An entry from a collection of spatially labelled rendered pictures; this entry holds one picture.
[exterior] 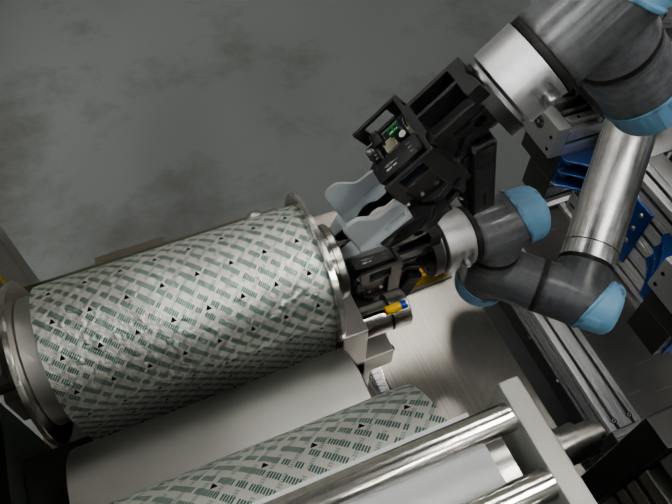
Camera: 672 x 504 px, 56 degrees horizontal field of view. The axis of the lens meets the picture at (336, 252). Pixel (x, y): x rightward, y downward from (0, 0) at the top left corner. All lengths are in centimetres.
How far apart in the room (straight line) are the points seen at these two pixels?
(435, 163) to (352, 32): 248
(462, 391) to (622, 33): 56
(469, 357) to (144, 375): 55
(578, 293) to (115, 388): 59
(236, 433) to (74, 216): 192
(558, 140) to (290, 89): 144
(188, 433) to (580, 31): 45
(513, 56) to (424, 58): 234
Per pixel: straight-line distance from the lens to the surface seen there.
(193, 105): 269
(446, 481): 33
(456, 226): 78
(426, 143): 53
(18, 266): 172
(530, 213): 82
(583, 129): 154
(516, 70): 54
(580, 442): 46
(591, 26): 54
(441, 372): 95
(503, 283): 88
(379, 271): 73
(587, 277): 90
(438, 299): 101
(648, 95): 62
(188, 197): 235
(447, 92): 54
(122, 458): 57
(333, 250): 57
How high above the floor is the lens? 175
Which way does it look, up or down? 55 degrees down
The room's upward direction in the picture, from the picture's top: straight up
